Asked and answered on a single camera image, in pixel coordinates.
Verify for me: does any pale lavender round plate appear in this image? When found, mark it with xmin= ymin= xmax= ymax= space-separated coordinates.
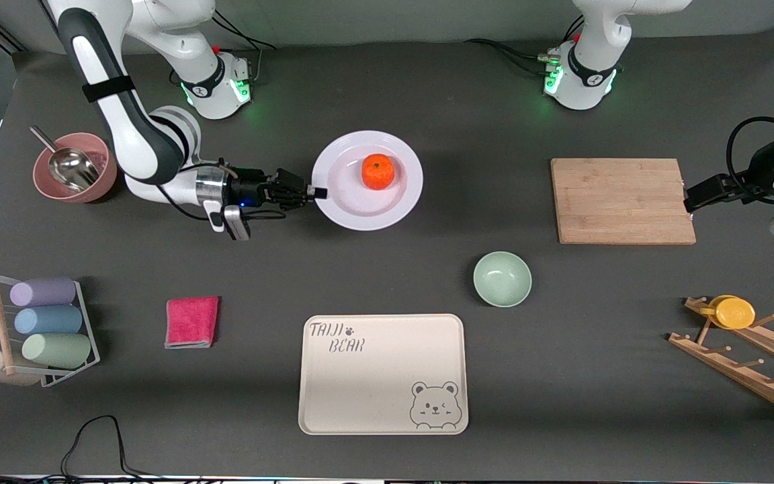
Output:
xmin=311 ymin=130 xmax=424 ymax=232

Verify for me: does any orange mandarin fruit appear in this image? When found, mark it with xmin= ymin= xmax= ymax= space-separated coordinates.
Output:
xmin=361 ymin=154 xmax=396 ymax=191

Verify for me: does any wooden cutting board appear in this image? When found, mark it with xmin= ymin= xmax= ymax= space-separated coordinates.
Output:
xmin=551 ymin=158 xmax=697 ymax=245

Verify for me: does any yellow cup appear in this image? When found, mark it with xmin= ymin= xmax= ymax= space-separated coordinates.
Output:
xmin=699 ymin=295 xmax=757 ymax=330

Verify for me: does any pink folded cloth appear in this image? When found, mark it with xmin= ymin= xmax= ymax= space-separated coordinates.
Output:
xmin=165 ymin=296 xmax=220 ymax=350

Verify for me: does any pink bowl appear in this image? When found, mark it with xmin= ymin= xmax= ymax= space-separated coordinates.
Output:
xmin=32 ymin=132 xmax=118 ymax=204

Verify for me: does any wooden peg dish rack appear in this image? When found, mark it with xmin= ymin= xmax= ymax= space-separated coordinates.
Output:
xmin=668 ymin=296 xmax=774 ymax=424

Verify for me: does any metal scoop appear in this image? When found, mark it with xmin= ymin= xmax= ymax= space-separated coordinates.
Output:
xmin=30 ymin=126 xmax=101 ymax=192

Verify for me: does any beige bear print tray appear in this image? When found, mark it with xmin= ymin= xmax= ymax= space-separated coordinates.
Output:
xmin=298 ymin=314 xmax=469 ymax=436

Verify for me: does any pale green bowl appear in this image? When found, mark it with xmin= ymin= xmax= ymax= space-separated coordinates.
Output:
xmin=473 ymin=251 xmax=533 ymax=308

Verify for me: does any purple cup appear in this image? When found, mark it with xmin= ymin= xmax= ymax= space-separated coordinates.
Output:
xmin=9 ymin=277 xmax=77 ymax=308

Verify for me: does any blue cup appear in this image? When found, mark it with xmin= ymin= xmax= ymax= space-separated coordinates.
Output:
xmin=14 ymin=305 xmax=83 ymax=335

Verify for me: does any green cup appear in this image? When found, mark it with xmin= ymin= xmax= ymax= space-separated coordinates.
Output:
xmin=21 ymin=333 xmax=92 ymax=369

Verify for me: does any black right arm base cable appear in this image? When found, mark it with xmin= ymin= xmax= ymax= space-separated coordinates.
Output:
xmin=169 ymin=13 xmax=277 ymax=88

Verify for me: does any black arm base cable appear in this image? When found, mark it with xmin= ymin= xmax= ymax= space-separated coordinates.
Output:
xmin=169 ymin=13 xmax=277 ymax=88
xmin=464 ymin=17 xmax=586 ymax=78

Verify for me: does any white wire cup rack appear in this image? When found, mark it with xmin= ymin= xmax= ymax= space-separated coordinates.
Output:
xmin=0 ymin=270 xmax=101 ymax=389

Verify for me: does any black left arm base cable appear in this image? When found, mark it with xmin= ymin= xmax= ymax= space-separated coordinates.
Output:
xmin=464 ymin=17 xmax=586 ymax=78

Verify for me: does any black floor cable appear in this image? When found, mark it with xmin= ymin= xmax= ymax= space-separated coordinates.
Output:
xmin=0 ymin=415 xmax=179 ymax=482

